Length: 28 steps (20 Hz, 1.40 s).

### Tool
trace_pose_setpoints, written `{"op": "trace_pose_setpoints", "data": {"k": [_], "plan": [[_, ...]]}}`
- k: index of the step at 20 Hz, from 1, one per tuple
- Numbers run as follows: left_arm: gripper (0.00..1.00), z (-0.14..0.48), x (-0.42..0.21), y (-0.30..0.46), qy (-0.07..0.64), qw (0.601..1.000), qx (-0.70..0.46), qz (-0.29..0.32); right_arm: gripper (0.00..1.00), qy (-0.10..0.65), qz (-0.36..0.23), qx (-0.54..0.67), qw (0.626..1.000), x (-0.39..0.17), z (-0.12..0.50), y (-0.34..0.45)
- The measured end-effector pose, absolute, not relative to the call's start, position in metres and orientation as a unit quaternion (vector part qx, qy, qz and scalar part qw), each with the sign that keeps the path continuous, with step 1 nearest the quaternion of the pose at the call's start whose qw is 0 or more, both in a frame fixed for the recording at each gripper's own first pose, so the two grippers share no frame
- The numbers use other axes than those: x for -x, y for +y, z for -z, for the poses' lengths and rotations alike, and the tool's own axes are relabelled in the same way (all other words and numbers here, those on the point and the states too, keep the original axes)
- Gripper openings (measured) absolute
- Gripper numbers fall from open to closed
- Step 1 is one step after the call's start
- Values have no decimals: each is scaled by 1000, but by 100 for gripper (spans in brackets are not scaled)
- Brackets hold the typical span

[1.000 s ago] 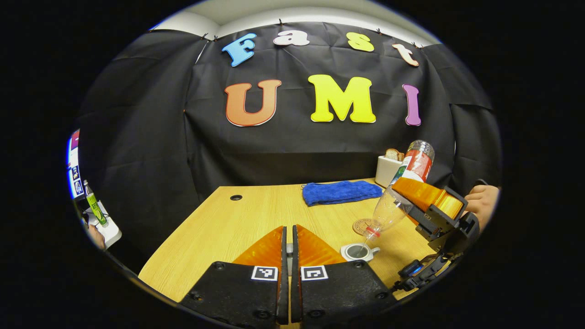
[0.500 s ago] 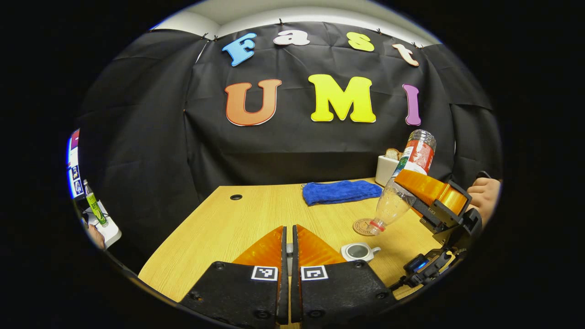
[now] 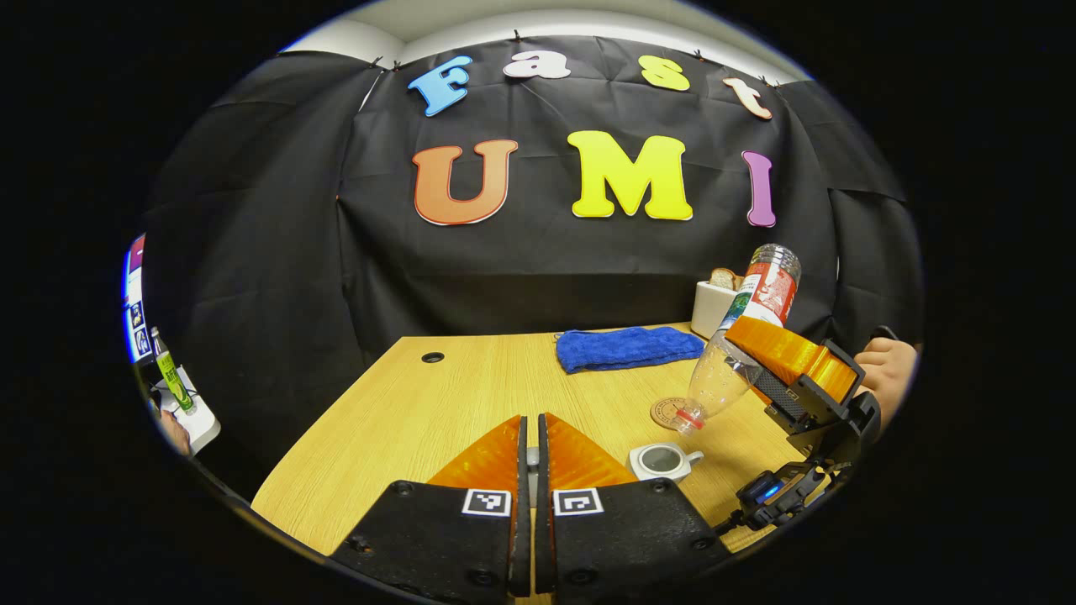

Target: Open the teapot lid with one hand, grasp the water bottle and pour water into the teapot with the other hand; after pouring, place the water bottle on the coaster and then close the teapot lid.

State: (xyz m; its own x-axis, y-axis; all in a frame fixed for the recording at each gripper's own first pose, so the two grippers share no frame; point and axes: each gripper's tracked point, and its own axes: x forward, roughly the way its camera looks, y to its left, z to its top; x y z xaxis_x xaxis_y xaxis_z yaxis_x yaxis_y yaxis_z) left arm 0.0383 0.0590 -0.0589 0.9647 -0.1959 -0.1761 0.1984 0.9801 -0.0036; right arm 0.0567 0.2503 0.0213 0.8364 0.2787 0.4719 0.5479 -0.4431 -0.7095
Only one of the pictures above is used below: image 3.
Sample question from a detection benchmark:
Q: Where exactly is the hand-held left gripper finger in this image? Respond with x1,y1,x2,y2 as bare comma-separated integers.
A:
332,414,532,602
535,412,732,602

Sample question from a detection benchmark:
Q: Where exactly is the clear plastic water bottle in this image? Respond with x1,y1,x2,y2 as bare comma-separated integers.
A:
672,244,802,436

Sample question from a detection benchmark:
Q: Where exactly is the round brown coaster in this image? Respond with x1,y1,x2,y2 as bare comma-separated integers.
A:
649,397,699,433

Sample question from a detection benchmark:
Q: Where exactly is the white teacup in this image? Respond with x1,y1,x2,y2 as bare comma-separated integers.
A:
629,443,705,483

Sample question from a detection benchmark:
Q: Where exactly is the green bottle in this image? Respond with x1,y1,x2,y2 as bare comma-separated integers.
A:
151,328,196,414

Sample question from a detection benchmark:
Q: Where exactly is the white toaster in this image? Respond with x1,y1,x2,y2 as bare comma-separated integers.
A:
691,281,741,339

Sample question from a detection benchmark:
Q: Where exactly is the blue towel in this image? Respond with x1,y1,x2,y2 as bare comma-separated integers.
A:
556,326,705,375

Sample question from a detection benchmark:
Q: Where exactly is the white box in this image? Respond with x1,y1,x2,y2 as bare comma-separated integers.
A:
160,366,221,455

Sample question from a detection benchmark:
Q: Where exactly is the computer monitor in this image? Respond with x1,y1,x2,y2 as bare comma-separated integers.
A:
124,235,153,364

